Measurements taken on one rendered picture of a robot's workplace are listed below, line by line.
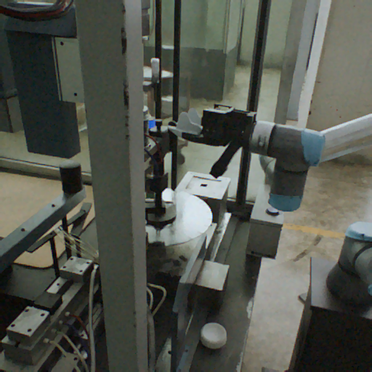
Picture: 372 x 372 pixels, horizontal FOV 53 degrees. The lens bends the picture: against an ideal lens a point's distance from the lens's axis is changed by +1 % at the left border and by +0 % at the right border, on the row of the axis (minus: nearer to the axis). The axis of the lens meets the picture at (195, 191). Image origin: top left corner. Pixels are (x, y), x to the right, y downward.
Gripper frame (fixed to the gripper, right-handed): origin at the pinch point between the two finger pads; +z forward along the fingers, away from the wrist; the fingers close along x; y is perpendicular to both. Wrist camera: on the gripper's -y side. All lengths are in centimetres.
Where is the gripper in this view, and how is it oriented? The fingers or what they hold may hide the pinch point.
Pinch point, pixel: (174, 128)
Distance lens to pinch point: 94.3
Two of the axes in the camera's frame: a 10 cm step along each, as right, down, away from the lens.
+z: -9.1, -2.4, 3.4
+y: 0.7, -8.9, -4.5
